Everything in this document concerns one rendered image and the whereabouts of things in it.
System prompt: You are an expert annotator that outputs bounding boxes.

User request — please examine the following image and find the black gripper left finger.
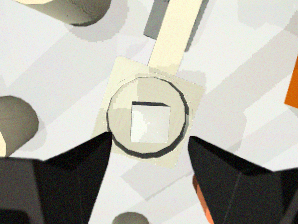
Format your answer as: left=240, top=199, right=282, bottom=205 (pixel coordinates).
left=0, top=132, right=112, bottom=224

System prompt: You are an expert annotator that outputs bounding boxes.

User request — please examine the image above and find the orange cylinder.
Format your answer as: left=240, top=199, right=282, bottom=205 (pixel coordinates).
left=192, top=174, right=214, bottom=224

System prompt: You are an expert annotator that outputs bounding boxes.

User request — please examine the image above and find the cream flat balance beam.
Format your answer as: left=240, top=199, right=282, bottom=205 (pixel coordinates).
left=91, top=0, right=209, bottom=169

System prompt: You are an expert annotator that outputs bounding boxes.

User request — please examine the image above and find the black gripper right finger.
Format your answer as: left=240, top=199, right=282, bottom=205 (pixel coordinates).
left=188, top=136, right=298, bottom=224

